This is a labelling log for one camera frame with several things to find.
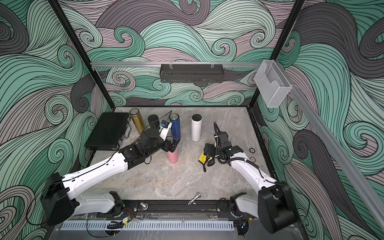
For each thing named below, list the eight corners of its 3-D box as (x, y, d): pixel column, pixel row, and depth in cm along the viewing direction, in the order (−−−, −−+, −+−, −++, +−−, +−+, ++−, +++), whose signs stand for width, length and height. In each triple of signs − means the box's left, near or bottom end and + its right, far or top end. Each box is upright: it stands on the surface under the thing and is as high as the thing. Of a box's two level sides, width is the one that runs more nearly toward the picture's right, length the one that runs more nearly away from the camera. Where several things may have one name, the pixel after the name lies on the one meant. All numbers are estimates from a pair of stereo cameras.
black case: (89, 151, 97) (84, 147, 92) (106, 118, 116) (102, 112, 111) (124, 151, 97) (120, 147, 92) (135, 118, 116) (132, 112, 111)
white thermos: (191, 142, 101) (191, 121, 85) (191, 134, 106) (191, 113, 89) (200, 142, 101) (202, 121, 85) (199, 134, 106) (201, 113, 89)
